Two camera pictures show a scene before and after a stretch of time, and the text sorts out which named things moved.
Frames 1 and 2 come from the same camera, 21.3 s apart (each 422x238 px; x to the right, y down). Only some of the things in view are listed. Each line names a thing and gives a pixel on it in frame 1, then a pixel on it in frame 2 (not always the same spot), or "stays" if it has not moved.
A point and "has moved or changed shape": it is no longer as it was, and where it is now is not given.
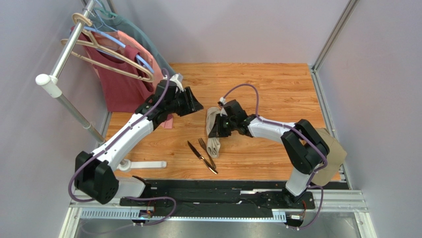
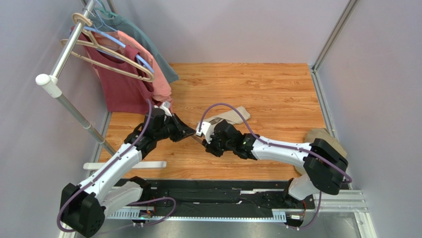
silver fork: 202,144 has moved or changed shape
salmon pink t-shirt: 166,121 stays
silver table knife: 198,154 to 195,138
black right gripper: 221,124 to 213,139
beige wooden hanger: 84,21 stays
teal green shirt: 119,23 stays
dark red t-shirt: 127,81 stays
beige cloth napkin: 213,144 has moved or changed shape
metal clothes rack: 51,89 stays
